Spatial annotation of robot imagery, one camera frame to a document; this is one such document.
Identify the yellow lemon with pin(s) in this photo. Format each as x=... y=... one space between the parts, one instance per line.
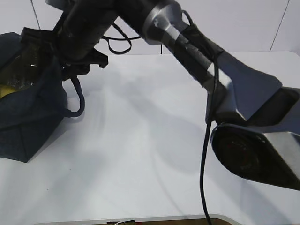
x=5 y=90

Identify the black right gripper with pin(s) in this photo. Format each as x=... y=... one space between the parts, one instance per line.
x=72 y=41

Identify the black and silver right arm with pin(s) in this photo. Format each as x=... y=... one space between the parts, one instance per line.
x=257 y=136

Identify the dark navy insulated lunch bag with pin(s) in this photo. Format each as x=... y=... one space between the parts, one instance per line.
x=29 y=116

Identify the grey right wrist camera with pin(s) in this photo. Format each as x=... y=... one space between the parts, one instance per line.
x=60 y=4

